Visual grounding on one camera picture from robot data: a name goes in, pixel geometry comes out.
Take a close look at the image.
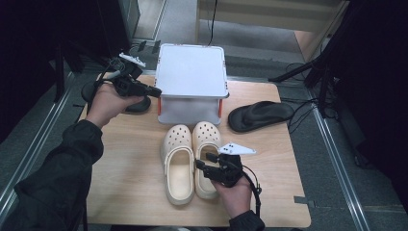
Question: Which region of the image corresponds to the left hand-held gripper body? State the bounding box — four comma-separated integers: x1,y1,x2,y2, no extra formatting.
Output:
108,52,152,98

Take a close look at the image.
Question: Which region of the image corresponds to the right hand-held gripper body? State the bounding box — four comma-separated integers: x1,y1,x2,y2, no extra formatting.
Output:
203,141,258,190

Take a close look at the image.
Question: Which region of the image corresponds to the black slipper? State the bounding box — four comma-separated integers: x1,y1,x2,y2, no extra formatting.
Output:
81,79,152,115
227,100,295,134

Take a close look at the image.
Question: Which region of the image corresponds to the cream clog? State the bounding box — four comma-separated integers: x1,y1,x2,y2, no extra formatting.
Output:
191,120,223,201
160,123,196,207

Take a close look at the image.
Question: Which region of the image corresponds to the white shoe storage box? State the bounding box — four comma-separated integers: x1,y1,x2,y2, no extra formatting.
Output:
153,42,231,127

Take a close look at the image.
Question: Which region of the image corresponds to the person's right hand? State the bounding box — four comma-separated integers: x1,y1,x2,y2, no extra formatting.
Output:
211,175,254,219

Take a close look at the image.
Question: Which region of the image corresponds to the person's left hand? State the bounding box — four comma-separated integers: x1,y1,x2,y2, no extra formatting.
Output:
85,82,146,130

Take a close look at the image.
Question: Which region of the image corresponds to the black upright stand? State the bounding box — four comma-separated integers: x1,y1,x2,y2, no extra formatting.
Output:
52,44,85,104

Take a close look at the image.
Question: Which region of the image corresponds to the grey tape strip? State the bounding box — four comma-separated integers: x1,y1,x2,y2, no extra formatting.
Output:
293,194,318,209

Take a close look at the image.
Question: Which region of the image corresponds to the black tripod stand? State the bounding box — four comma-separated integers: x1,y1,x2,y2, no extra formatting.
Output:
268,54,336,119

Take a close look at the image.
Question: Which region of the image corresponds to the left hand-held gripper cable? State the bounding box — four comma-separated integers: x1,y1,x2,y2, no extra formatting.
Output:
86,68,124,115

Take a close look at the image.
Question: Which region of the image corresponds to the hand-held gripper cable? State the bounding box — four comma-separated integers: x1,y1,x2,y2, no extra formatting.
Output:
86,68,124,115
241,164,264,218

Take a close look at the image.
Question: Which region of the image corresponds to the white floor cable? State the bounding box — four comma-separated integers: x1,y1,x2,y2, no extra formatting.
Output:
127,43,142,58

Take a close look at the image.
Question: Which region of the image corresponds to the right hand-held gripper cable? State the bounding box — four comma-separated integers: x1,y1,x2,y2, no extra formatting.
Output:
241,164,264,218

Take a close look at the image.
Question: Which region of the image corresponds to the black floor cable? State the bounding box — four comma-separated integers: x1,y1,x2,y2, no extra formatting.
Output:
284,62,321,135

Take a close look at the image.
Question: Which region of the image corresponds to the black hanging cable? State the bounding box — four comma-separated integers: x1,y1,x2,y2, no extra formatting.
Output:
207,0,219,47

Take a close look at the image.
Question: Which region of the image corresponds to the metal floor rail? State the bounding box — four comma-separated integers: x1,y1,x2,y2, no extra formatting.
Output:
307,92,371,231
0,71,76,222

